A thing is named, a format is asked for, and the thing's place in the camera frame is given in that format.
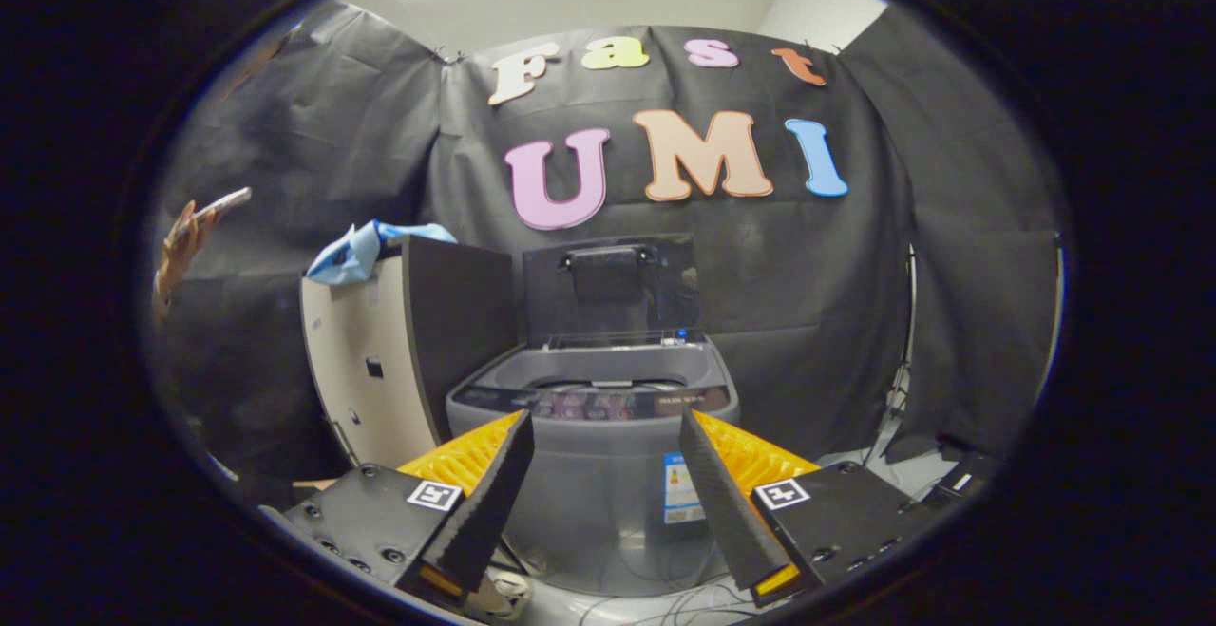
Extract floor cables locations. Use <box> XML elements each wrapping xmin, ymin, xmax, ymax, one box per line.
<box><xmin>579</xmin><ymin>577</ymin><xmax>761</xmax><ymax>626</ymax></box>

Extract grey washing machine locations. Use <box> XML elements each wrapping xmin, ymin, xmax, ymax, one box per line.
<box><xmin>446</xmin><ymin>339</ymin><xmax>741</xmax><ymax>598</ymax></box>

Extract beige cabinet with dark side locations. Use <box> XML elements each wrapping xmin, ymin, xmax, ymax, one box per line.
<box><xmin>300</xmin><ymin>235</ymin><xmax>520</xmax><ymax>471</ymax></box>

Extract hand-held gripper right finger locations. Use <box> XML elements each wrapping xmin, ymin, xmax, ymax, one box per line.
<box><xmin>678</xmin><ymin>408</ymin><xmax>951</xmax><ymax>608</ymax></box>

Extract light blue garment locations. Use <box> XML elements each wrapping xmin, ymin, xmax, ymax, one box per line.
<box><xmin>306</xmin><ymin>219</ymin><xmax>458</xmax><ymax>287</ymax></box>

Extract black light stand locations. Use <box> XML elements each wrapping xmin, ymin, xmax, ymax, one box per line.
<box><xmin>860</xmin><ymin>244</ymin><xmax>918</xmax><ymax>465</ymax></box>

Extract black box with white label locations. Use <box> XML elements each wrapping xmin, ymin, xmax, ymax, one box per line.
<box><xmin>921</xmin><ymin>452</ymin><xmax>998</xmax><ymax>505</ymax></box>

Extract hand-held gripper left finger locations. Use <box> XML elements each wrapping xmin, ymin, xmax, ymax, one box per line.
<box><xmin>258</xmin><ymin>409</ymin><xmax>536</xmax><ymax>610</ymax></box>

